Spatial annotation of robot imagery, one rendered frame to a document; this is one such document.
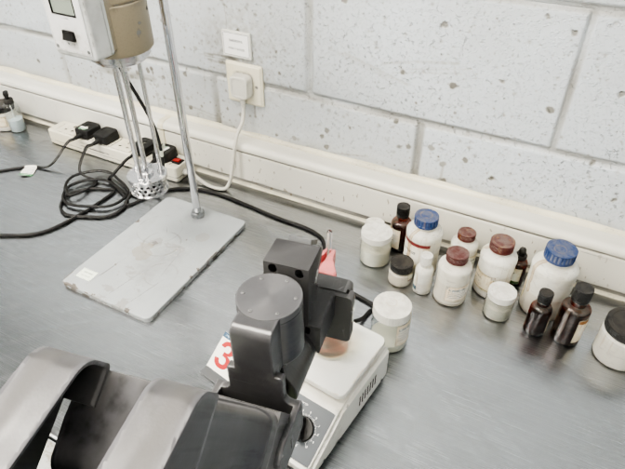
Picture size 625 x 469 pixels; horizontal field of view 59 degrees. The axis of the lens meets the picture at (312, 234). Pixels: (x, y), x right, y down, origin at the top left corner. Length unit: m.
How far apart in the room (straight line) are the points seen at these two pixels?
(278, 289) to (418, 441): 0.40
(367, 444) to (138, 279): 0.49
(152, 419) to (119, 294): 0.76
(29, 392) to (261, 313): 0.21
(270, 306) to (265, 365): 0.05
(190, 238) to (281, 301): 0.65
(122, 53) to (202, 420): 0.65
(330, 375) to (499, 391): 0.27
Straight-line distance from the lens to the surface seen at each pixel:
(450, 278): 0.93
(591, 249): 1.03
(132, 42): 0.85
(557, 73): 0.94
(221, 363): 0.86
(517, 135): 0.99
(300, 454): 0.74
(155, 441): 0.25
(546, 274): 0.93
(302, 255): 0.49
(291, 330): 0.46
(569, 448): 0.86
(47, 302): 1.05
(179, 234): 1.10
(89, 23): 0.80
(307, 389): 0.75
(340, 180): 1.09
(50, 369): 0.29
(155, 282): 1.01
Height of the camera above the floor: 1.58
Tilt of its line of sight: 39 degrees down
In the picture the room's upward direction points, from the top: straight up
